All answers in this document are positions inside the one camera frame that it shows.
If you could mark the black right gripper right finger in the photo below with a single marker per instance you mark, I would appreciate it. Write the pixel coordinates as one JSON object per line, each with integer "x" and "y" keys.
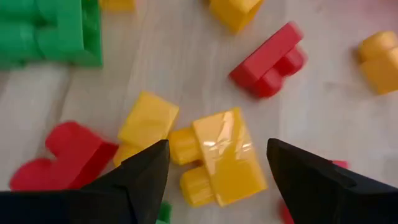
{"x": 335, "y": 202}

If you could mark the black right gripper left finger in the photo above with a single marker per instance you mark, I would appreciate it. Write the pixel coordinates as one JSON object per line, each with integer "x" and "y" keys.
{"x": 93, "y": 205}

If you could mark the red plastic building block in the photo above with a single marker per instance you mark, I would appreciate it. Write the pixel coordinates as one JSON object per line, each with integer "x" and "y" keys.
{"x": 267, "y": 59}
{"x": 340, "y": 164}
{"x": 71, "y": 155}

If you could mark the green two-stud building block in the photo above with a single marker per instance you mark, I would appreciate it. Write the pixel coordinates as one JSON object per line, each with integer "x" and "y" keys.
{"x": 164, "y": 214}

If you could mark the yellow one-stud building block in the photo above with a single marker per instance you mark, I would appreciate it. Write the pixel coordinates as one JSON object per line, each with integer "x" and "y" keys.
{"x": 149, "y": 121}

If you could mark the yellow two-stud building block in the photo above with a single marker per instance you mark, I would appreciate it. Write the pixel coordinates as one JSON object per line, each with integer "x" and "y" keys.
{"x": 118, "y": 4}
{"x": 381, "y": 65}
{"x": 236, "y": 12}
{"x": 227, "y": 161}

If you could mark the green four-stud building block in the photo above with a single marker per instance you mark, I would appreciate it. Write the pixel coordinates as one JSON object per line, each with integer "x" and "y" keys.
{"x": 62, "y": 31}

